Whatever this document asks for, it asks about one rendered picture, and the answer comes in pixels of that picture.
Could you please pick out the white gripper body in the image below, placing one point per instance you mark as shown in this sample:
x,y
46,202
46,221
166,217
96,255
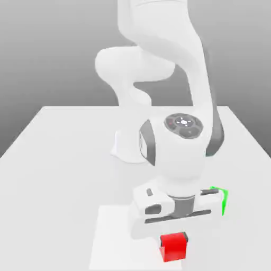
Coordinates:
x,y
148,229

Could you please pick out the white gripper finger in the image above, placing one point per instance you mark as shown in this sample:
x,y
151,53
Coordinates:
x,y
186,237
161,250

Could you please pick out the small red cube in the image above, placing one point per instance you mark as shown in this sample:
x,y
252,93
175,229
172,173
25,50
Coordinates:
x,y
174,246

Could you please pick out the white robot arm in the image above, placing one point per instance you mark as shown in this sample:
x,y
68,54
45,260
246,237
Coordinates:
x,y
180,63

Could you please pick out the small green cube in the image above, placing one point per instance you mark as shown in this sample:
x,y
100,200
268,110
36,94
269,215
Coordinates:
x,y
224,201

